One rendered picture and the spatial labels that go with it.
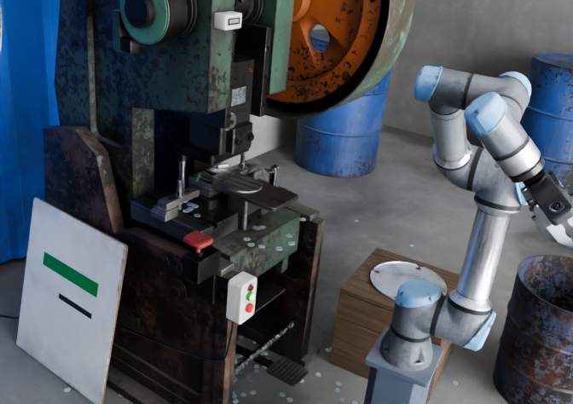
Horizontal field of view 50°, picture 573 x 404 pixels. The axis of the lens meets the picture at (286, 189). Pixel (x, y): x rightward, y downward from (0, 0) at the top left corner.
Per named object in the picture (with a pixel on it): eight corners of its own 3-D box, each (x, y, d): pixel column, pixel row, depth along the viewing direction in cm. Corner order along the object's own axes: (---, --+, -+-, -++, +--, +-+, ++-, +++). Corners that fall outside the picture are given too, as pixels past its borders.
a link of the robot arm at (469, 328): (436, 326, 179) (483, 143, 163) (488, 344, 173) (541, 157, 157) (425, 342, 168) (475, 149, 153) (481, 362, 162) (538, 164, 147)
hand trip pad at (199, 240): (214, 261, 173) (215, 237, 169) (199, 269, 168) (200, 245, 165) (195, 252, 176) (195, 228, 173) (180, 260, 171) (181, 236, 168)
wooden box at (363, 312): (454, 349, 257) (471, 278, 242) (426, 404, 226) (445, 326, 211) (365, 315, 273) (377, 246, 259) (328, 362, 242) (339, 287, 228)
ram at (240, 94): (259, 147, 200) (267, 56, 188) (230, 159, 188) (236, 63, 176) (218, 134, 208) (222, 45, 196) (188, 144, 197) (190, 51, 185)
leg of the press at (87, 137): (235, 435, 205) (254, 187, 168) (212, 456, 196) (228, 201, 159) (56, 322, 249) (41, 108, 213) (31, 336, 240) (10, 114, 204)
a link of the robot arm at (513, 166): (534, 143, 112) (494, 168, 115) (547, 162, 113) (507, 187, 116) (525, 130, 119) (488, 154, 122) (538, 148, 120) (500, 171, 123)
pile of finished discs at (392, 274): (454, 279, 241) (455, 277, 241) (434, 314, 217) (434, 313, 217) (385, 255, 253) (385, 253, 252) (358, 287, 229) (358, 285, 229)
